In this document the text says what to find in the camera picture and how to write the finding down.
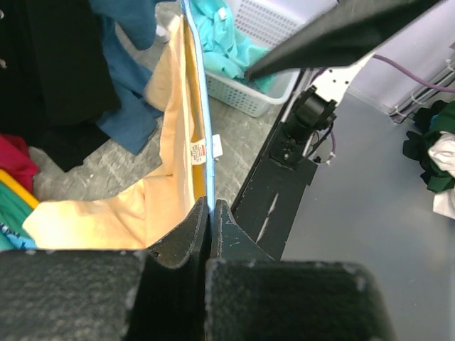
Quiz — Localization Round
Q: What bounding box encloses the black base bar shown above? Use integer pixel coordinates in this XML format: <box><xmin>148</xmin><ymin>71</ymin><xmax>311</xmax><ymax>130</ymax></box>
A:
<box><xmin>231</xmin><ymin>123</ymin><xmax>317</xmax><ymax>261</ymax></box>

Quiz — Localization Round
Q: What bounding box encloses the yellow plastic tray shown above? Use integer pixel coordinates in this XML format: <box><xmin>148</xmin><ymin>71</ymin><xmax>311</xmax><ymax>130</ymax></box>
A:
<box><xmin>0</xmin><ymin>170</ymin><xmax>39</xmax><ymax>210</ymax></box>

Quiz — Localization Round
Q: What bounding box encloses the magenta pink shirt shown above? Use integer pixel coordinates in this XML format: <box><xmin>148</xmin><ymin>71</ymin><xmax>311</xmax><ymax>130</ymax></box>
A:
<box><xmin>1</xmin><ymin>134</ymin><xmax>38</xmax><ymax>193</ymax></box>

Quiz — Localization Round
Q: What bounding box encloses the dark blue shirt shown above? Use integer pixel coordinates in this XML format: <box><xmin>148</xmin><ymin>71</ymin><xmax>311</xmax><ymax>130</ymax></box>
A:
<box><xmin>90</xmin><ymin>0</ymin><xmax>163</xmax><ymax>155</ymax></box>

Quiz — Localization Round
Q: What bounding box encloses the green printed garment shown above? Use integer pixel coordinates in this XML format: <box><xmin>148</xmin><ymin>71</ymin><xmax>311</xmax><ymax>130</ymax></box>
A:
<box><xmin>1</xmin><ymin>183</ymin><xmax>38</xmax><ymax>250</ymax></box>

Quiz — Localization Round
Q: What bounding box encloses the black shirt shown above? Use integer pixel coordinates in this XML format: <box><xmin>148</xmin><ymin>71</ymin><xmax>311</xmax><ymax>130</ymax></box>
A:
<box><xmin>1</xmin><ymin>1</ymin><xmax>120</xmax><ymax>171</ymax></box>

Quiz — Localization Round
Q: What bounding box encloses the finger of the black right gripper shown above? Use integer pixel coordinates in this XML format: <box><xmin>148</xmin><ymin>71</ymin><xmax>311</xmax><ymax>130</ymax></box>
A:
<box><xmin>245</xmin><ymin>0</ymin><xmax>439</xmax><ymax>80</ymax></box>

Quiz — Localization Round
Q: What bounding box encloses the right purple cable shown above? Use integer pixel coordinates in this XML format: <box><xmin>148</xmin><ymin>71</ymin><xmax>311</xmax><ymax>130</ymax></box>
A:
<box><xmin>309</xmin><ymin>53</ymin><xmax>455</xmax><ymax>166</ymax></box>

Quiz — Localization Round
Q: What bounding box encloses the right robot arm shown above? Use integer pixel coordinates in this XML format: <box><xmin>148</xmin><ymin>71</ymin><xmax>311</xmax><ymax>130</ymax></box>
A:
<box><xmin>245</xmin><ymin>0</ymin><xmax>440</xmax><ymax>139</ymax></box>

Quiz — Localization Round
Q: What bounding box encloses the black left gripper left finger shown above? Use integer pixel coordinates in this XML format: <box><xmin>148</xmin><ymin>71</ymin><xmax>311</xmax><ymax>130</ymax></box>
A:
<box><xmin>1</xmin><ymin>198</ymin><xmax>208</xmax><ymax>340</ymax></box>

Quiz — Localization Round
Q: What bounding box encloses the white perforated plastic basket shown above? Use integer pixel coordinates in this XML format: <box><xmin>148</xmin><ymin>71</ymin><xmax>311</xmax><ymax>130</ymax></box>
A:
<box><xmin>204</xmin><ymin>0</ymin><xmax>338</xmax><ymax>119</ymax></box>

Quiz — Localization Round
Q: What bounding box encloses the turquoise t shirt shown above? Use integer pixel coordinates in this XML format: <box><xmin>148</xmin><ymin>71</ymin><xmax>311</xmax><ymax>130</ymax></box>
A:
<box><xmin>191</xmin><ymin>0</ymin><xmax>276</xmax><ymax>93</ymax></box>

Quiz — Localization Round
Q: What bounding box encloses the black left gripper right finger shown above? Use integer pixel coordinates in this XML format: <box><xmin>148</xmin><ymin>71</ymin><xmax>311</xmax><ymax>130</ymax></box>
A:
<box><xmin>204</xmin><ymin>200</ymin><xmax>395</xmax><ymax>340</ymax></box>

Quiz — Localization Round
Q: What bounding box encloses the cream beige shirt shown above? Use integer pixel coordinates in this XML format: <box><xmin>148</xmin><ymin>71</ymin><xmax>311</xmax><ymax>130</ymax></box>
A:
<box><xmin>23</xmin><ymin>16</ymin><xmax>210</xmax><ymax>250</ymax></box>

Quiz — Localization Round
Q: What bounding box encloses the green and white cloth pile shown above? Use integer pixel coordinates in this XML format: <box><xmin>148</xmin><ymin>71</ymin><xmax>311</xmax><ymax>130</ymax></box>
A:
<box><xmin>402</xmin><ymin>100</ymin><xmax>454</xmax><ymax>219</ymax></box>

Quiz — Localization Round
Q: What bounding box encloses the pale blue wire hanger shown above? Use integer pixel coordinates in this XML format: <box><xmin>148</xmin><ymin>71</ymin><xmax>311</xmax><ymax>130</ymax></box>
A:
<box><xmin>181</xmin><ymin>0</ymin><xmax>216</xmax><ymax>217</ymax></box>

